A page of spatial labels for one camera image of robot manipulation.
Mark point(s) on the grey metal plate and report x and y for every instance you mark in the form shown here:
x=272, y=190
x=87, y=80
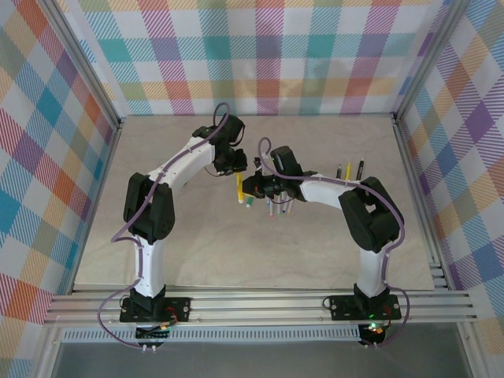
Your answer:
x=256, y=362

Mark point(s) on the thin white pen pink cap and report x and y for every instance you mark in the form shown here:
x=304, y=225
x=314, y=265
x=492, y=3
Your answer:
x=271, y=210

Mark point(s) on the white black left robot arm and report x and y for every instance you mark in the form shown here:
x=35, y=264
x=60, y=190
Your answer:
x=151, y=264

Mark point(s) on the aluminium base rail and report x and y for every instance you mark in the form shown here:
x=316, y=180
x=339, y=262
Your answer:
x=256, y=307

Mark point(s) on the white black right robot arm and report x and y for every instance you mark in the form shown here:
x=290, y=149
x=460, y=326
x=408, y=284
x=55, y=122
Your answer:
x=372, y=271

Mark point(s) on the black marker white label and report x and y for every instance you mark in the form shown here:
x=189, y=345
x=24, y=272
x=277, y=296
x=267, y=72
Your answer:
x=360, y=169
x=338, y=171

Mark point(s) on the aluminium frame post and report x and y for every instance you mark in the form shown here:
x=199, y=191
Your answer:
x=90, y=67
x=427, y=59

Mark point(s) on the thin white pen green cap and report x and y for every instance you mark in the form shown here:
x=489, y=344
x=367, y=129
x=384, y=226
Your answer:
x=279, y=208

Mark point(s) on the aluminium side rail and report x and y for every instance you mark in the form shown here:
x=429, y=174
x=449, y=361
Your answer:
x=407, y=157

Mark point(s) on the black connector box green light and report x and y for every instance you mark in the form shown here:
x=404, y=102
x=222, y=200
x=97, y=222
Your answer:
x=374, y=332

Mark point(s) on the green highlighter pen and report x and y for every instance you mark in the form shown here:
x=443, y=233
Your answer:
x=249, y=203

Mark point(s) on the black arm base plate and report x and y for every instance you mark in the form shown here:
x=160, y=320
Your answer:
x=130, y=315
x=342, y=311

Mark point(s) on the thin white pen orange cap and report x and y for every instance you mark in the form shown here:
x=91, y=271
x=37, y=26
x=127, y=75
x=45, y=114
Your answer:
x=290, y=208

